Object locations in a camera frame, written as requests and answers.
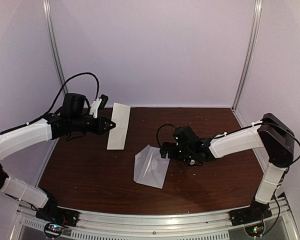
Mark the right aluminium frame post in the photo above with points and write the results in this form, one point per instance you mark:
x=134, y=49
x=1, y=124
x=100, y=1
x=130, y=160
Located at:
x=254, y=31

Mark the front aluminium rail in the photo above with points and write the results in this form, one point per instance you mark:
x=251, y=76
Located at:
x=213, y=225

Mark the grey envelope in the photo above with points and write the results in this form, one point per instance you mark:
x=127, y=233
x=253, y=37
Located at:
x=150, y=169

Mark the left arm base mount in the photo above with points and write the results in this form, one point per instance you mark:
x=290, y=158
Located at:
x=59, y=226

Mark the aluminium frame post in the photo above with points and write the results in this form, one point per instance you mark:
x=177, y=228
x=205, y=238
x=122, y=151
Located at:
x=254, y=31
x=47, y=11

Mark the left aluminium frame post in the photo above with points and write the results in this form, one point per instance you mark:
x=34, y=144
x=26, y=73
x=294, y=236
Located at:
x=47, y=11

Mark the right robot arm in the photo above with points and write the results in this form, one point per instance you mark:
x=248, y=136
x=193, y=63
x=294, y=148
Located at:
x=269, y=133

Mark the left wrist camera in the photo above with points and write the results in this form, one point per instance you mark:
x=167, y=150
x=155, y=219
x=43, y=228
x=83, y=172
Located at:
x=97, y=105

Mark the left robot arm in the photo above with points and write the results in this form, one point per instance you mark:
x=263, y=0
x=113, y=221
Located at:
x=67, y=119

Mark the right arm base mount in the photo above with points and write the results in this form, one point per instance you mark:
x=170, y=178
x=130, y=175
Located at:
x=252, y=219

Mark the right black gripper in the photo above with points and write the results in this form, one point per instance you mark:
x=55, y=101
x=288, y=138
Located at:
x=171, y=154

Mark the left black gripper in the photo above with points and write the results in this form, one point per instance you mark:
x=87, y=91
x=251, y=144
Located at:
x=100, y=129

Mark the white letter sheet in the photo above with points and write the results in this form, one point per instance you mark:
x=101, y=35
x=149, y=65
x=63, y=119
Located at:
x=117, y=136

